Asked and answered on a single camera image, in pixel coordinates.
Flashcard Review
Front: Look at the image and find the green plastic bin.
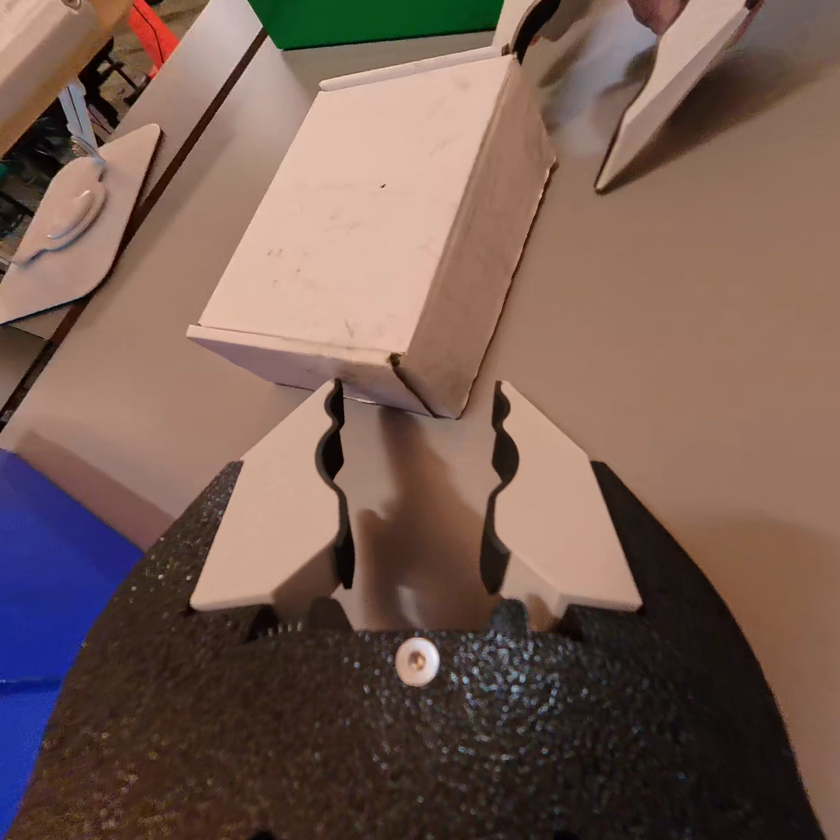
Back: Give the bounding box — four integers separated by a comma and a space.
246, 0, 506, 52

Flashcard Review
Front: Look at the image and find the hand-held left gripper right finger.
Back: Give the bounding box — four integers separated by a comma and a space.
480, 381, 643, 634

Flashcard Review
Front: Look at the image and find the blue plastic bin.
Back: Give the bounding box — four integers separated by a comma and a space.
0, 448, 145, 828

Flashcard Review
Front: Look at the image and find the red object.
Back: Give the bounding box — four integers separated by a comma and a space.
128, 0, 182, 81

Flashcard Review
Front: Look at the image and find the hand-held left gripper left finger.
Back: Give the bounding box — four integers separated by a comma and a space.
189, 379, 355, 624

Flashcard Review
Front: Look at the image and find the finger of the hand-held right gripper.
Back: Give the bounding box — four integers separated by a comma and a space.
492, 0, 563, 64
594, 0, 765, 196

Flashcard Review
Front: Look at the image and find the white cardboard mailer box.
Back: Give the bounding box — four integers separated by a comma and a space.
185, 47, 559, 420

